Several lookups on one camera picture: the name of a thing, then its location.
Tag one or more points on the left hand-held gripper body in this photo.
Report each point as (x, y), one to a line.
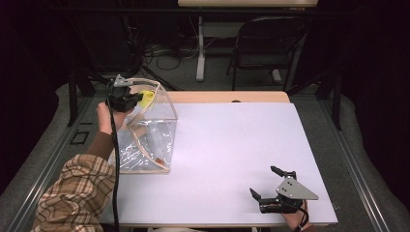
(120, 96)

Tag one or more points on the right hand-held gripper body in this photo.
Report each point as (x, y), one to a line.
(293, 191)

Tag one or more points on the yellow shuttlecock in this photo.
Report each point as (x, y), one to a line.
(147, 98)

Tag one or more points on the transparent bag with beige trim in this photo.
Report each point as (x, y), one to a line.
(154, 141)

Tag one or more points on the person's left hand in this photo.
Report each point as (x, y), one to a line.
(104, 119)

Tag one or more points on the person's right hand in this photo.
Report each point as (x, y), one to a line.
(295, 220)

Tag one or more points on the white table board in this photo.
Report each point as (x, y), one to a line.
(225, 161)

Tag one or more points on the light desk with white legs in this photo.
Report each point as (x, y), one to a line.
(200, 48)

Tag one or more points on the wooden table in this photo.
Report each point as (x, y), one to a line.
(225, 96)

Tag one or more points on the black folding chair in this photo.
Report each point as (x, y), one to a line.
(267, 42)

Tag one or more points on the black stand post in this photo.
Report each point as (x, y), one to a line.
(72, 96)
(337, 100)

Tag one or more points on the metal floor rail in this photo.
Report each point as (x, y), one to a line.
(357, 174)
(48, 161)

